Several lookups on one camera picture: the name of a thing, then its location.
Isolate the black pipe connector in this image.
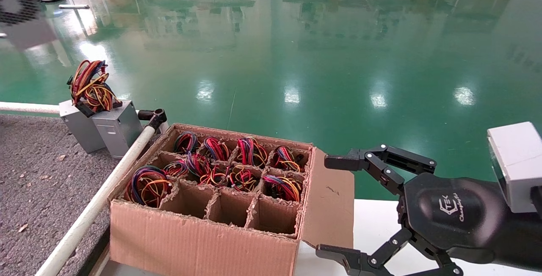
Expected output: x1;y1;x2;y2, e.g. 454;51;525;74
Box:
138;109;168;135

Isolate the white metal pipe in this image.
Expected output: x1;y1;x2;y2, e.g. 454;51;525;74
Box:
36;124;158;276
0;102;60;115

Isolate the brown cardboard divider box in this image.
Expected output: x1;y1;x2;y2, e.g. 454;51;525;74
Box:
109;123;355;276

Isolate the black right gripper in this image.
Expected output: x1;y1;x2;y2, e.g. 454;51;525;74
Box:
316;144;515;276

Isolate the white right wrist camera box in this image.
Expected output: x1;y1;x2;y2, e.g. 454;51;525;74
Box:
486;121;542;214

